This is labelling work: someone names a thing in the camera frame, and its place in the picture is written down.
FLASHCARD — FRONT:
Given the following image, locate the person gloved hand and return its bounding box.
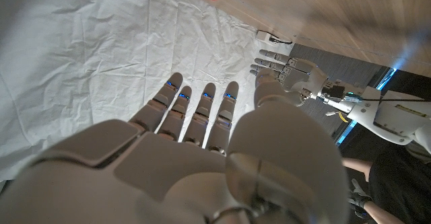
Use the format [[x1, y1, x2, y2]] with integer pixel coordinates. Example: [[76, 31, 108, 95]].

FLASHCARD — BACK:
[[348, 178, 373, 218]]

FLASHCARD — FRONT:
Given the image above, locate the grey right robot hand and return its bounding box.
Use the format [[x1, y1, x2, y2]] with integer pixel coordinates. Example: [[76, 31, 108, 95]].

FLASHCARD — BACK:
[[0, 68, 350, 224]]

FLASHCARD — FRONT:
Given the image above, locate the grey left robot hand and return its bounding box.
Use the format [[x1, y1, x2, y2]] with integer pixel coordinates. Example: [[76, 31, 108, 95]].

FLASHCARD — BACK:
[[249, 48, 329, 100]]

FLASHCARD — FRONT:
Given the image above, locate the bare person forearm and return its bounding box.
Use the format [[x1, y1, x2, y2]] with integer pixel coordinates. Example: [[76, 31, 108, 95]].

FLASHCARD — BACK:
[[341, 157, 373, 181], [362, 200, 408, 224]]

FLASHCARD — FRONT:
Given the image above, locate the person in black clothes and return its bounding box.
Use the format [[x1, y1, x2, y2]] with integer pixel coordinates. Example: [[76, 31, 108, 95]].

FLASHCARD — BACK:
[[368, 146, 431, 224]]

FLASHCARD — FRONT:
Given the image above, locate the white power strip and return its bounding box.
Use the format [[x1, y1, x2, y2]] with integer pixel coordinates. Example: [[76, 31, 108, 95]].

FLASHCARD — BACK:
[[256, 30, 274, 43]]

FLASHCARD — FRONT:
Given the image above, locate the white backdrop cloth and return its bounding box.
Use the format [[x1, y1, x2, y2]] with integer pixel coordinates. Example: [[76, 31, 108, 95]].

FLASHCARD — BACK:
[[0, 0, 294, 184]]

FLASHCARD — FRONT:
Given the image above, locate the black power strip cable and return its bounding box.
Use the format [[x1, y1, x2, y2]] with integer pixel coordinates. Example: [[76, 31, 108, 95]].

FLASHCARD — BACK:
[[269, 37, 293, 46]]

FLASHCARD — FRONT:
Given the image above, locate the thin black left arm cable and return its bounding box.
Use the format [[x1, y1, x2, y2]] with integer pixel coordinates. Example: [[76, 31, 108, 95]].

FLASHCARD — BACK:
[[362, 98, 431, 103]]

